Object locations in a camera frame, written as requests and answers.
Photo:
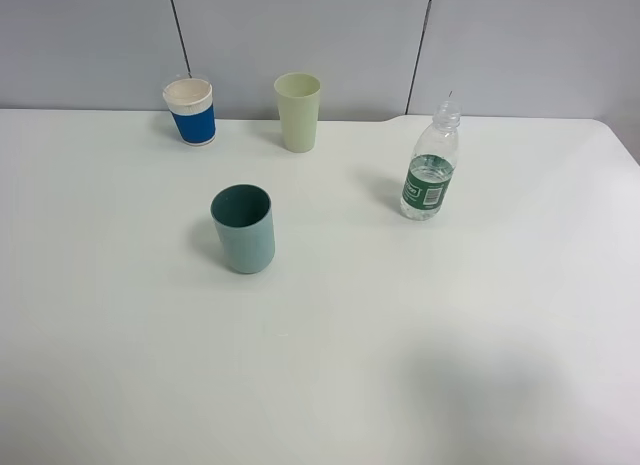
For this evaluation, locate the light green plastic cup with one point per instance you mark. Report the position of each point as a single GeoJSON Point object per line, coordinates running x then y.
{"type": "Point", "coordinates": [298, 99]}

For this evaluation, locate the blue white paper cup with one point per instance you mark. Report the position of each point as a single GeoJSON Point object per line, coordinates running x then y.
{"type": "Point", "coordinates": [190, 102]}

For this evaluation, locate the clear water bottle green label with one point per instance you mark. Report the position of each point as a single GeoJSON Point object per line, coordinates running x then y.
{"type": "Point", "coordinates": [432, 165]}

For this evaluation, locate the teal plastic cup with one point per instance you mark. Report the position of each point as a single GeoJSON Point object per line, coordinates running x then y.
{"type": "Point", "coordinates": [242, 215]}

